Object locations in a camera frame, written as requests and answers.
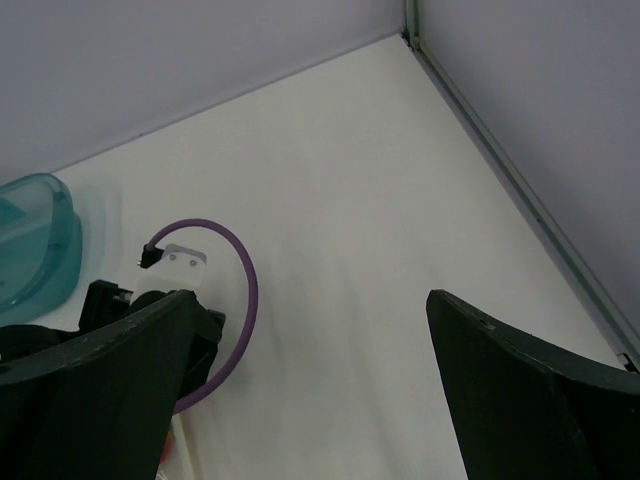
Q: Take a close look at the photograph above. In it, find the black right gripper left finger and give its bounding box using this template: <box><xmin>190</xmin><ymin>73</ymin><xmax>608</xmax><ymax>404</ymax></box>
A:
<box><xmin>1</xmin><ymin>290</ymin><xmax>196</xmax><ymax>479</ymax></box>

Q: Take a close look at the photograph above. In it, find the clear zip top bag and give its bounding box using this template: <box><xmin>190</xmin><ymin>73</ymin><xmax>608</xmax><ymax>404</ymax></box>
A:
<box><xmin>156</xmin><ymin>411</ymin><xmax>211</xmax><ymax>479</ymax></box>

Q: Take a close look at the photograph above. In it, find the aluminium frame post right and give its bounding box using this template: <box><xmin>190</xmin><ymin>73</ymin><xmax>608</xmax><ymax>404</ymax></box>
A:
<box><xmin>403</xmin><ymin>1</ymin><xmax>639</xmax><ymax>373</ymax></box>

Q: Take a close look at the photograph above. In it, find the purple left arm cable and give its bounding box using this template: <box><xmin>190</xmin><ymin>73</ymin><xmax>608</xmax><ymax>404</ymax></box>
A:
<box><xmin>137</xmin><ymin>217</ymin><xmax>260</xmax><ymax>414</ymax></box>

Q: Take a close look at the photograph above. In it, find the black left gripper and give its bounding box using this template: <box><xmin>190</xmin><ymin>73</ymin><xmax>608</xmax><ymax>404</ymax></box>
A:
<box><xmin>1</xmin><ymin>280</ymin><xmax>226</xmax><ymax>399</ymax></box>

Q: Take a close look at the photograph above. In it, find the teal plastic bin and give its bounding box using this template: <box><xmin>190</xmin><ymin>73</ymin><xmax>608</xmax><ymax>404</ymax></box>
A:
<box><xmin>1</xmin><ymin>173</ymin><xmax>83</xmax><ymax>326</ymax></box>

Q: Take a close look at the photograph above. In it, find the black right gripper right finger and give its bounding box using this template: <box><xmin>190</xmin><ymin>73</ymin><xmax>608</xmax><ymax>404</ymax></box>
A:
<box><xmin>426</xmin><ymin>290</ymin><xmax>639</xmax><ymax>479</ymax></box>

